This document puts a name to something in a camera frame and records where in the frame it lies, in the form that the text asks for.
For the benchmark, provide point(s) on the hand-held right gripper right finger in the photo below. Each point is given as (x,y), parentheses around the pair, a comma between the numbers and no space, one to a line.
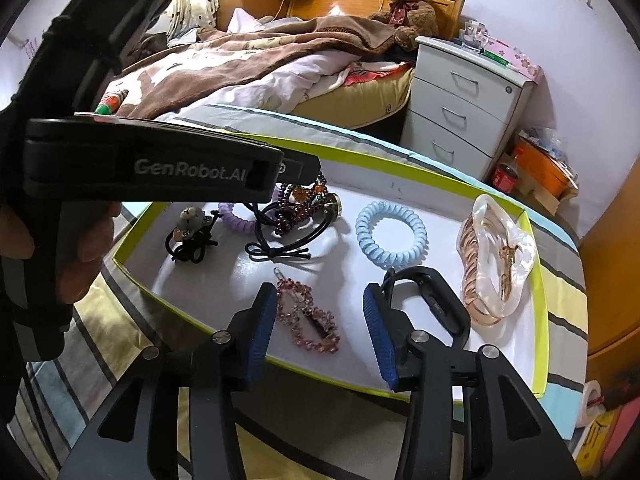
(381,337)

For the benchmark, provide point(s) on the yellow book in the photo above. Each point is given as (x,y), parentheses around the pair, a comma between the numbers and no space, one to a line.
(597,442)

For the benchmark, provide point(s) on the red green plaid cloth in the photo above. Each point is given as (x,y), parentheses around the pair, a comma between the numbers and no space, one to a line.
(110,102)

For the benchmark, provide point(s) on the orange box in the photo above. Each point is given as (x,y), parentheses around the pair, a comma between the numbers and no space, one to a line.
(542,170)

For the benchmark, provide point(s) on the pearly rose gold claw clip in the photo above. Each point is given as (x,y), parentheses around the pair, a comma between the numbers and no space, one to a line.
(522,252)

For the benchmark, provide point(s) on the white floral duvet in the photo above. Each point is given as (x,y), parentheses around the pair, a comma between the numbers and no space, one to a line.
(300,77)

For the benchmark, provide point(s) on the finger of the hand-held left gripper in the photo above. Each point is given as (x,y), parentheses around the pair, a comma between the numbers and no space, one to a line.
(300,167)

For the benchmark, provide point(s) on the dotted curtain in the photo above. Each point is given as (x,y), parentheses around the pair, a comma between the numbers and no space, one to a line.
(195,5)

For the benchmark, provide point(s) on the pink floral box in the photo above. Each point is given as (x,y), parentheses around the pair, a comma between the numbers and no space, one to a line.
(520,60)

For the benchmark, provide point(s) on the person's left hand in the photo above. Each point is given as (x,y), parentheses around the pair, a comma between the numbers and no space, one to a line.
(85,270)

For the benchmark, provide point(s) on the brown blanket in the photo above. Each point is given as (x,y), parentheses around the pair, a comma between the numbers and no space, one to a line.
(250,55)

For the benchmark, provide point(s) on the wooden wardrobe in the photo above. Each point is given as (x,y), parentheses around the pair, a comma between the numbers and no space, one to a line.
(612,270)

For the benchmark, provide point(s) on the brown teddy bear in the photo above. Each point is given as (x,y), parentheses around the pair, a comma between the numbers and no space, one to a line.
(407,10)

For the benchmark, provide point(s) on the black wrist band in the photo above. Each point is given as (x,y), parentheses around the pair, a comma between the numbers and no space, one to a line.
(450,305)

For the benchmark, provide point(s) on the red soda bottle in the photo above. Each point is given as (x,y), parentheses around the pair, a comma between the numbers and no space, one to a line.
(505,177)

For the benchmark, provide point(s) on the clear glass items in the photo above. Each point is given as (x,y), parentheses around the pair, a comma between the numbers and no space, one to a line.
(475,35)

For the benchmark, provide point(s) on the white drawer nightstand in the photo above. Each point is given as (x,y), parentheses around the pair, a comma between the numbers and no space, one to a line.
(460,110)

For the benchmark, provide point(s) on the white pillow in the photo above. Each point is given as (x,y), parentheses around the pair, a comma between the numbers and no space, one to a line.
(247,20)

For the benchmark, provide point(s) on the wooden headboard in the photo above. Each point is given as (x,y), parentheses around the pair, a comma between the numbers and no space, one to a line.
(345,2)

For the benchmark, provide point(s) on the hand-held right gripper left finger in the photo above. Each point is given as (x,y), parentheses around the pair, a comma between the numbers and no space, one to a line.
(260,332)

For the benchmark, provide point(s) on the mustard bed sheet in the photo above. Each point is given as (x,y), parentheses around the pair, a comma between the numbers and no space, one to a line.
(360,100)

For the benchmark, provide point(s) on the tape roll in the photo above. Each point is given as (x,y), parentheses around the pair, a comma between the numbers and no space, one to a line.
(595,400)

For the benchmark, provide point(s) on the green cardboard box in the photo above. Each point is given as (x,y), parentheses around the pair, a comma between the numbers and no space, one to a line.
(345,270)

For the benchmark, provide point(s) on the pink crystal hair clip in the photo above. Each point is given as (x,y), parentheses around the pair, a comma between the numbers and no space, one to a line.
(312,325)

